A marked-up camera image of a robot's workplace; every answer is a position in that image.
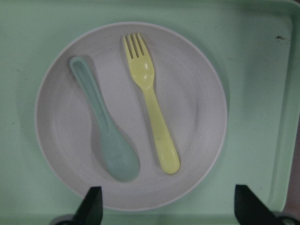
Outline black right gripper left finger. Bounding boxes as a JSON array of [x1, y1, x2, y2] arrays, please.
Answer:
[[72, 186, 103, 225]]

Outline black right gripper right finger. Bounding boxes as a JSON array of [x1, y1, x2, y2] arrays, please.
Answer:
[[234, 185, 284, 225]]

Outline beige round plate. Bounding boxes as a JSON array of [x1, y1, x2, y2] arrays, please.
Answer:
[[35, 22, 227, 211]]

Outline yellow plastic fork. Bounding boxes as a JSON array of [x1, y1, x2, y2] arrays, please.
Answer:
[[122, 33, 180, 174]]

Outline teal plastic spoon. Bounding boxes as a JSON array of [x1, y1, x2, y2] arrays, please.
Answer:
[[69, 57, 140, 182]]

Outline light green plastic tray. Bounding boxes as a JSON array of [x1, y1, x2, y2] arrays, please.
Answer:
[[0, 0, 300, 225]]

